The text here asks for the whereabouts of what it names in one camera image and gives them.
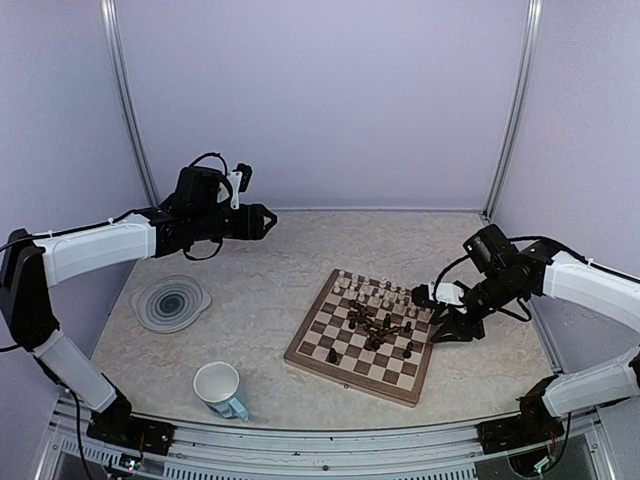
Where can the pile of dark pieces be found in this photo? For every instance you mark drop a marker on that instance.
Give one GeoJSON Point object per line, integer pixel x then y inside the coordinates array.
{"type": "Point", "coordinates": [376, 333]}

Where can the grey silicone round lid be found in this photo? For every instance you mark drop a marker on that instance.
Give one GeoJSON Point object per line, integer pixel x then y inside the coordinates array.
{"type": "Point", "coordinates": [170, 304]}

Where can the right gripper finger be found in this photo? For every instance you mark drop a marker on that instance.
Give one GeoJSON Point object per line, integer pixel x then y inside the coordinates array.
{"type": "Point", "coordinates": [463, 336]}
{"type": "Point", "coordinates": [442, 327]}

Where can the aluminium frame post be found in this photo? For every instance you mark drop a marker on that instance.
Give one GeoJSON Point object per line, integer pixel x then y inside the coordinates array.
{"type": "Point", "coordinates": [110, 21]}
{"type": "Point", "coordinates": [517, 107]}

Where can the left aluminium frame post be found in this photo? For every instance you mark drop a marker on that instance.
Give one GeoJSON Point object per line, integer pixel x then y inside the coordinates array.
{"type": "Point", "coordinates": [110, 21]}

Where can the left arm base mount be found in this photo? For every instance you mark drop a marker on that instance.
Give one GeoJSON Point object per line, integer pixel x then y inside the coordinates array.
{"type": "Point", "coordinates": [132, 432]}

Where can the wooden chess board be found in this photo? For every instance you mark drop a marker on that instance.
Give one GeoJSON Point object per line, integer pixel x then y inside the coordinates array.
{"type": "Point", "coordinates": [365, 334]}

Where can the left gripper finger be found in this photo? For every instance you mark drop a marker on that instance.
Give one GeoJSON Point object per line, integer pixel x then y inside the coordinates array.
{"type": "Point", "coordinates": [267, 215]}
{"type": "Point", "coordinates": [266, 228]}

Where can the white king piece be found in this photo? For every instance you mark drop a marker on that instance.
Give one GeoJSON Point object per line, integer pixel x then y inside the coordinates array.
{"type": "Point", "coordinates": [403, 291]}

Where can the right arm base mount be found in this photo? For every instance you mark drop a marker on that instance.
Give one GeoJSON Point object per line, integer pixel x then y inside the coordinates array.
{"type": "Point", "coordinates": [523, 429]}

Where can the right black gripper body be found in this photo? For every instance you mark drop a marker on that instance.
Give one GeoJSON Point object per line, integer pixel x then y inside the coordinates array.
{"type": "Point", "coordinates": [461, 322]}

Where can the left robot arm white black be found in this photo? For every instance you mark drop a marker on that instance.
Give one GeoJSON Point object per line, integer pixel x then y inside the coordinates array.
{"type": "Point", "coordinates": [34, 263]}

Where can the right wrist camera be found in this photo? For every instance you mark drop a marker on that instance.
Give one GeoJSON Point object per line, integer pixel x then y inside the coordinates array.
{"type": "Point", "coordinates": [429, 295]}

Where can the white knight piece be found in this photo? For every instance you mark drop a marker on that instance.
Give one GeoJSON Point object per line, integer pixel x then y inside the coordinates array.
{"type": "Point", "coordinates": [367, 287]}

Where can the right aluminium frame post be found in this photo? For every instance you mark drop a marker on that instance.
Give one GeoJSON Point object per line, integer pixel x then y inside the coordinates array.
{"type": "Point", "coordinates": [517, 107]}

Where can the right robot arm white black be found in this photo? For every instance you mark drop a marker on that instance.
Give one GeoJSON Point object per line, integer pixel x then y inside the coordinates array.
{"type": "Point", "coordinates": [497, 269]}

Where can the front aluminium rail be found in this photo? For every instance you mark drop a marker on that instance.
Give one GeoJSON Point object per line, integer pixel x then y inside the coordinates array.
{"type": "Point", "coordinates": [198, 450]}

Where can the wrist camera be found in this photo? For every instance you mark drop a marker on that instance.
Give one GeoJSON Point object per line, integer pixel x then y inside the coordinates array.
{"type": "Point", "coordinates": [239, 179]}
{"type": "Point", "coordinates": [429, 295]}

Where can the light blue mug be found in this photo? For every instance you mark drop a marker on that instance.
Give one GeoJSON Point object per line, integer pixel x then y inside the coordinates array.
{"type": "Point", "coordinates": [218, 385]}

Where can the white bishop piece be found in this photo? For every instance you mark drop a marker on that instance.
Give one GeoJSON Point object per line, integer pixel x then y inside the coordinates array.
{"type": "Point", "coordinates": [383, 286]}

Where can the white queen piece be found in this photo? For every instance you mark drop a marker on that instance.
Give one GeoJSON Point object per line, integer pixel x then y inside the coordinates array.
{"type": "Point", "coordinates": [392, 287]}

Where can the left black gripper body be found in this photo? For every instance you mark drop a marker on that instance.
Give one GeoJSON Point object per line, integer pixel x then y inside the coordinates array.
{"type": "Point", "coordinates": [209, 224]}

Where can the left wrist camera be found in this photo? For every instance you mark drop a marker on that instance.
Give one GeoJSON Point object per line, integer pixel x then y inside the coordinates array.
{"type": "Point", "coordinates": [239, 179]}

